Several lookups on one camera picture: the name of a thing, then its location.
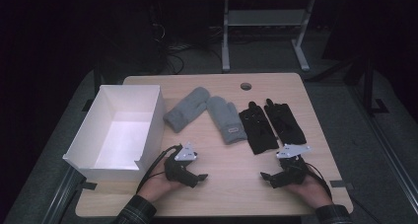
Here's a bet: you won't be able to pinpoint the grey metal table frame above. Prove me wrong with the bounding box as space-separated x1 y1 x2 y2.
220 0 316 74

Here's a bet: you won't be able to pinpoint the plain grey mitten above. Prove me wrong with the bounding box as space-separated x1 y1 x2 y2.
163 86 211 134

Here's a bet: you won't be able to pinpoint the thin black floor cable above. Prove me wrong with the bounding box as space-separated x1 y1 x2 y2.
348 193 383 224

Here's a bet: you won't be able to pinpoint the black floor cables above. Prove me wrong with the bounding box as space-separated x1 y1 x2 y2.
162 43 195 76

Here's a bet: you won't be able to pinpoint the person's left hand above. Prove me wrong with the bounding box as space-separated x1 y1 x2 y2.
137 160 185 204

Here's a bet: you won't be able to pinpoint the right hand-held gripper cable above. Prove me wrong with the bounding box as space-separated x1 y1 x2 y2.
304 161 333 200

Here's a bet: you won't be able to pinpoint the black glove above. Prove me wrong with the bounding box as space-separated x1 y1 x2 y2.
239 101 280 156
263 98 308 147

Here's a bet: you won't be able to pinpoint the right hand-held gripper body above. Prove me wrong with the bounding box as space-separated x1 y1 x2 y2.
272 143 313 189

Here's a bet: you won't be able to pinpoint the grey mitten with label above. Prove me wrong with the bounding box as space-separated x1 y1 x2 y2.
206 95 248 145

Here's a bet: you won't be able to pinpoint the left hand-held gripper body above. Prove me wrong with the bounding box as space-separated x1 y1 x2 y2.
163 142 199 188

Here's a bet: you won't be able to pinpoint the person's right hand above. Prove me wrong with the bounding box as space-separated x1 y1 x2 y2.
285 174 333 209

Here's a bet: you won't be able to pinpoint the white box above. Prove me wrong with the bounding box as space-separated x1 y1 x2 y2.
62 84 168 183

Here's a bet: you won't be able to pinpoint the aluminium rail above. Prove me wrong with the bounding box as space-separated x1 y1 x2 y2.
40 166 87 224
348 85 418 215

